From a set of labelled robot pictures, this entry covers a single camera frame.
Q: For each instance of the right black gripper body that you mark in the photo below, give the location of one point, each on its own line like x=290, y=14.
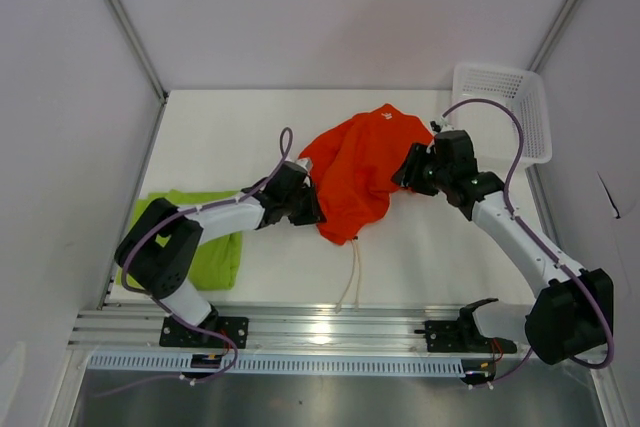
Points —
x=439, y=175

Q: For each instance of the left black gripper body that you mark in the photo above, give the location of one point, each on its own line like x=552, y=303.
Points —
x=301, y=208

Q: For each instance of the right aluminium corner post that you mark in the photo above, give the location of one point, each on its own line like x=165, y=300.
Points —
x=554, y=33

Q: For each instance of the white plastic basket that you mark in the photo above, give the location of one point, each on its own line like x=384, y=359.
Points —
x=504, y=108

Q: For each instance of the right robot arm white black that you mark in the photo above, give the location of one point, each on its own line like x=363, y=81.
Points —
x=572, y=311

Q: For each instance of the left aluminium corner post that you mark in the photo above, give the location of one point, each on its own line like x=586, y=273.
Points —
x=136, y=47

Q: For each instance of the orange shorts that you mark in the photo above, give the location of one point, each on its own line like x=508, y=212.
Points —
x=353, y=164

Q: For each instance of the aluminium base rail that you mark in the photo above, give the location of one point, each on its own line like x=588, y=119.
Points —
x=314, y=329

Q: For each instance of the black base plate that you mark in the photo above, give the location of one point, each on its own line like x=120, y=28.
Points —
x=175, y=335
x=459, y=336

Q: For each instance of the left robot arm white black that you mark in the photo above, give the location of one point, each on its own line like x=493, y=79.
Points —
x=156, y=255

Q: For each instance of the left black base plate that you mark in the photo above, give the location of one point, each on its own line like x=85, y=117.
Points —
x=175, y=335

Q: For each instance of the aluminium corner post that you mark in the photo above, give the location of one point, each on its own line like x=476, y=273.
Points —
x=136, y=47
x=554, y=33

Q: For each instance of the lime green shorts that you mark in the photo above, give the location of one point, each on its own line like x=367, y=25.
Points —
x=215, y=264

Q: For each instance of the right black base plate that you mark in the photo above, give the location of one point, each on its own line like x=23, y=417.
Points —
x=459, y=336

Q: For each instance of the white slotted cable duct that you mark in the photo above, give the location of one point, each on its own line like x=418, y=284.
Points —
x=413, y=366

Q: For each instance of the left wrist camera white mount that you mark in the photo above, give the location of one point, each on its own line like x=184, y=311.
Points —
x=305, y=163

